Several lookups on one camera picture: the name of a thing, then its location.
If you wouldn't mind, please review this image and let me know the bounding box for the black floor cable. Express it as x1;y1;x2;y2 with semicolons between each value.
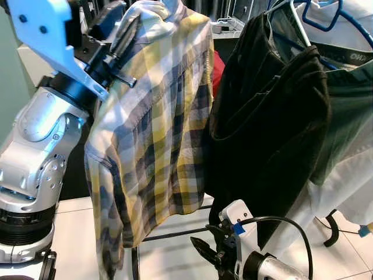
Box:
315;216;373;237

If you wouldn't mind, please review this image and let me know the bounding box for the blue clothes hanger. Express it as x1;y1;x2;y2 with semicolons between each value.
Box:
300;0;373;52

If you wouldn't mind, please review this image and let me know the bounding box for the black hanging garment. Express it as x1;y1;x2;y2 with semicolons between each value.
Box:
207;13;332;250

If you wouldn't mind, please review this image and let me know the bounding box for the dark grey curtain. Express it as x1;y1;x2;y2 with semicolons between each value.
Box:
192;0;275;21

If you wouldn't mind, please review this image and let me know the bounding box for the red cloth bundle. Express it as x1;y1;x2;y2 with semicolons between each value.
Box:
211;50;226;99

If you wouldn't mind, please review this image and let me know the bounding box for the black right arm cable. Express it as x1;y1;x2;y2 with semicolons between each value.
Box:
232;216;315;280

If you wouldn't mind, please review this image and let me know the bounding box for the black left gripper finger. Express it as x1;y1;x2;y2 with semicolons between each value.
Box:
115;15;142;62
105;3;127;36

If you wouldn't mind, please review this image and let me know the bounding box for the yellow grey plaid shirt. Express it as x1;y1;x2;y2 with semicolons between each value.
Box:
85;0;215;280

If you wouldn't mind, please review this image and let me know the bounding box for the white hanging shirt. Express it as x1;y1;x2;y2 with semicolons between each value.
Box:
274;0;373;258

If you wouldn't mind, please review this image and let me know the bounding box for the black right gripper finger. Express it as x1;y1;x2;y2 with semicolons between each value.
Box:
205;222;229;241
191;237;221;270

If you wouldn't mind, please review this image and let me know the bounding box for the black clothes rack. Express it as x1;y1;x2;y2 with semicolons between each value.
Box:
131;195;342;280

